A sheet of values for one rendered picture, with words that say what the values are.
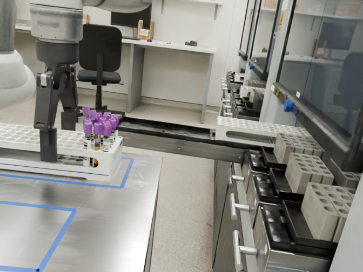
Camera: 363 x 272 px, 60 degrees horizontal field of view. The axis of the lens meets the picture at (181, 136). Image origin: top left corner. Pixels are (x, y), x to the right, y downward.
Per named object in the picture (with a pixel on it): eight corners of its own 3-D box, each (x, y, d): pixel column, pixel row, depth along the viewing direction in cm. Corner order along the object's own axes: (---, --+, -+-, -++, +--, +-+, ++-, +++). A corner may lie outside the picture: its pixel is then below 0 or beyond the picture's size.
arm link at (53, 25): (19, 2, 53) (21, 40, 55) (73, 9, 53) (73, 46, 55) (42, 6, 61) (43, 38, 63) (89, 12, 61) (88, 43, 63)
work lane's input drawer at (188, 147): (308, 164, 108) (315, 140, 105) (321, 182, 95) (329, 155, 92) (101, 134, 112) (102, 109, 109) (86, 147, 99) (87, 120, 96)
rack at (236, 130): (304, 146, 104) (308, 128, 102) (313, 157, 94) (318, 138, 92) (214, 133, 106) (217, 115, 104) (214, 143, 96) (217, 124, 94)
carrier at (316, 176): (315, 201, 65) (323, 175, 63) (305, 199, 65) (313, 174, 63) (302, 177, 76) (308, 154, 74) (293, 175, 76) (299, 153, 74)
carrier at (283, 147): (289, 169, 80) (294, 147, 78) (281, 168, 80) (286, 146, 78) (280, 152, 90) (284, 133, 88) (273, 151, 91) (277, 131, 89)
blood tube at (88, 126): (87, 171, 65) (88, 121, 61) (92, 174, 64) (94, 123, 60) (80, 173, 64) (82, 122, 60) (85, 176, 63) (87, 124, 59)
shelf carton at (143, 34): (137, 39, 410) (138, 19, 402) (141, 38, 431) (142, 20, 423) (149, 40, 409) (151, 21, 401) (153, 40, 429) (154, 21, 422)
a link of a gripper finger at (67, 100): (48, 73, 61) (51, 68, 62) (60, 111, 70) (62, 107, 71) (68, 75, 61) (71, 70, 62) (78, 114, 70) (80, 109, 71)
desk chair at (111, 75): (69, 127, 329) (69, 21, 295) (74, 110, 387) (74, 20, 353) (127, 128, 345) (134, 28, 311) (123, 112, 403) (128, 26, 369)
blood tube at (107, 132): (101, 173, 65) (104, 123, 61) (109, 174, 65) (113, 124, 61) (99, 177, 63) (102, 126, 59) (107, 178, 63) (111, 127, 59)
